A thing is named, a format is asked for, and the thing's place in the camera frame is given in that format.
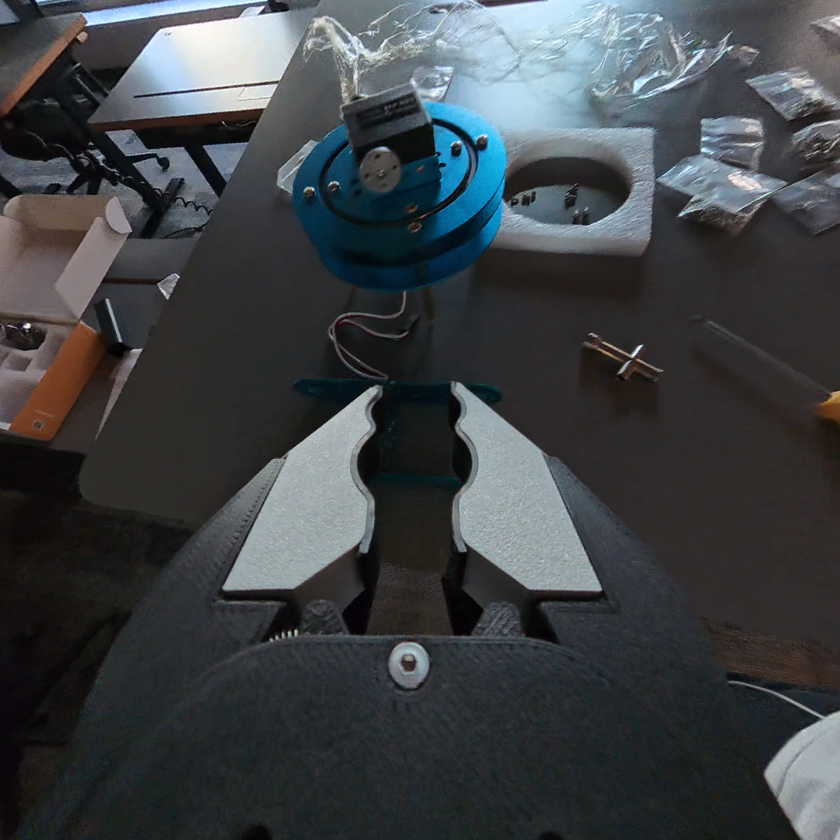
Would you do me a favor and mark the black office chair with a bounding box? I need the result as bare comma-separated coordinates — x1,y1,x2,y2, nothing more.
0,62,173,199

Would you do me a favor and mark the person's white shirt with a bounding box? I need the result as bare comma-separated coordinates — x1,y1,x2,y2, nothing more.
764,710,840,840

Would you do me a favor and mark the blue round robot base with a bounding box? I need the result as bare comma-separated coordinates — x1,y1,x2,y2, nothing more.
291,82,510,326

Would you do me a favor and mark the crumpled clear plastic wrap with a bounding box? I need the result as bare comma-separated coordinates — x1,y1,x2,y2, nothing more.
583,2,735,114
304,0,527,88

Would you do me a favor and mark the blue metal bracket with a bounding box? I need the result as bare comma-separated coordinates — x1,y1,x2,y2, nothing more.
293,378,504,494

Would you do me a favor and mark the small empty clear bag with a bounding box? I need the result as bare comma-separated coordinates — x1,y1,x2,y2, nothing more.
409,64,455,101
277,146,317,196

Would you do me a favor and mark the orange white cardboard box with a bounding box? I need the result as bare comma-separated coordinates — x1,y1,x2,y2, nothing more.
0,193,133,442

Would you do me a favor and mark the clear bag of screws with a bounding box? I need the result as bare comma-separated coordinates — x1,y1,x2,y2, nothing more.
746,67,839,122
789,120,840,173
655,155,790,235
770,166,840,235
698,116,767,172

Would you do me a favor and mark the small black box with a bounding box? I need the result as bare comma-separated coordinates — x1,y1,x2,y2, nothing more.
94,298,133,357

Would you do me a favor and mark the dark grey desk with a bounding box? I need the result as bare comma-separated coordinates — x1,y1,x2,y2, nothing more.
79,0,840,660

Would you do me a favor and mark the metal cross wrench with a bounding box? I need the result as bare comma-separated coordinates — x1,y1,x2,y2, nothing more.
582,332,664,384

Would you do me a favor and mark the red white servo cable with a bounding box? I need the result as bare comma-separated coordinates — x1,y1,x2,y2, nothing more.
328,289,421,380

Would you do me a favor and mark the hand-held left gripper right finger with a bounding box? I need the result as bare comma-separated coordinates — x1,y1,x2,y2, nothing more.
449,382,605,606

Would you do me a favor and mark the yellow handle screwdriver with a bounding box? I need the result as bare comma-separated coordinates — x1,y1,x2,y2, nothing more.
691,314,840,422

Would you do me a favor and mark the thin white cable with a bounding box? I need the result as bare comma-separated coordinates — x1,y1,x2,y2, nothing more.
727,679,826,721

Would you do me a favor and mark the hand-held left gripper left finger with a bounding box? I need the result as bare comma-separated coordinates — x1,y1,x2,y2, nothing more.
222,386,383,616

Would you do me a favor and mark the white foam block round cutout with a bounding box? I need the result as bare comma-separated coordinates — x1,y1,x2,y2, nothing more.
497,126,658,258

